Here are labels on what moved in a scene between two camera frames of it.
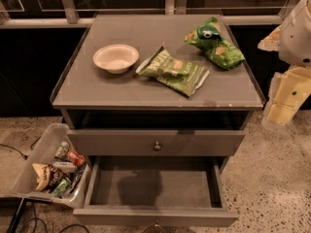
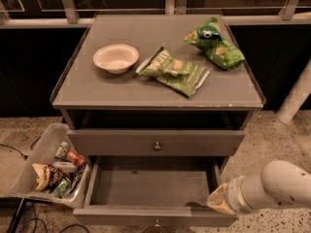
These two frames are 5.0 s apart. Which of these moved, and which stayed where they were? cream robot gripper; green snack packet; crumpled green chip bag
Moved: cream robot gripper
Stayed: green snack packet; crumpled green chip bag
